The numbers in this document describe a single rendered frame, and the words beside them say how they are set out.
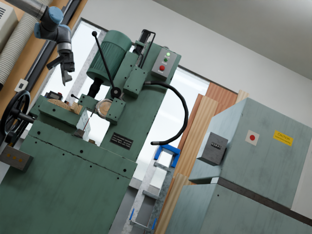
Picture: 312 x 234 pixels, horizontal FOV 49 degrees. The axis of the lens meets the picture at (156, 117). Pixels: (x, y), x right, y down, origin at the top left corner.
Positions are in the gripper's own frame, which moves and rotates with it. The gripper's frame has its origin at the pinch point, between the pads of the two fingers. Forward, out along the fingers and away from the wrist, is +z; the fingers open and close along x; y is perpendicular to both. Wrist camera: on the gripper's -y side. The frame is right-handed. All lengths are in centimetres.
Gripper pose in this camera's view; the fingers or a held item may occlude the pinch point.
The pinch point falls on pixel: (63, 84)
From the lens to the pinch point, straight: 212.7
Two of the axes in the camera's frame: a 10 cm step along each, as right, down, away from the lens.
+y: 9.8, -0.9, 1.6
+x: -1.4, 2.3, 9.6
